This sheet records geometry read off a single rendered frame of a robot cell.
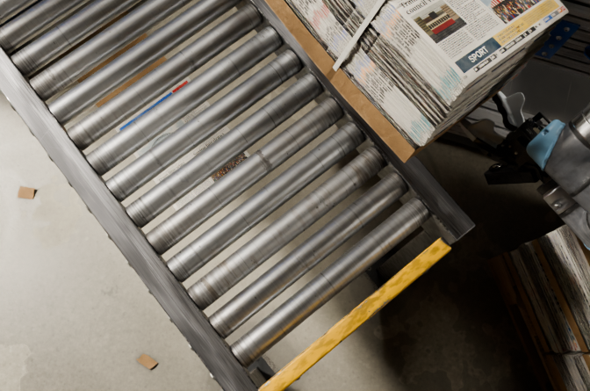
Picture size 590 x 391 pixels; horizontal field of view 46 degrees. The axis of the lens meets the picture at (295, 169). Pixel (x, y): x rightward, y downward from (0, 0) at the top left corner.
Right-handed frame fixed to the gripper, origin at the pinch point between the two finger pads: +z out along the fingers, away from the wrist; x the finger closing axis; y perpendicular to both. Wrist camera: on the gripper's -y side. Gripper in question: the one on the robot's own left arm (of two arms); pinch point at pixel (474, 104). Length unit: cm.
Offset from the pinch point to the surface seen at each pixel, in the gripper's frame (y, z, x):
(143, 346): -113, 14, 46
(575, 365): -55, -61, -22
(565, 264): -32, -38, -21
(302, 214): -21.0, 5.1, 30.9
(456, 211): -12.7, -12.7, 9.4
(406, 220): -15.8, -8.1, 17.4
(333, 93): -13.8, 20.0, 12.1
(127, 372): -115, 11, 54
